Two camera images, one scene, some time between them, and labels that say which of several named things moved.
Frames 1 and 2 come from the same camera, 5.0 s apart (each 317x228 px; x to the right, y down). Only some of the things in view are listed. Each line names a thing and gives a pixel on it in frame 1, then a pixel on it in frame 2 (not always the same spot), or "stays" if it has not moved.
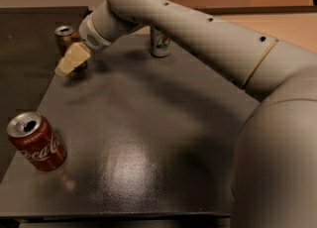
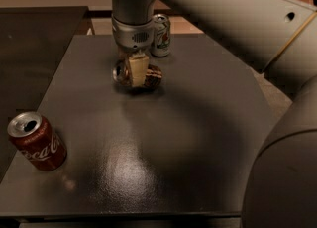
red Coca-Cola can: x=33 y=135 stays
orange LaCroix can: x=65 y=37 to x=122 y=74
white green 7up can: x=159 y=43 stays
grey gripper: x=90 y=36 to x=133 y=36
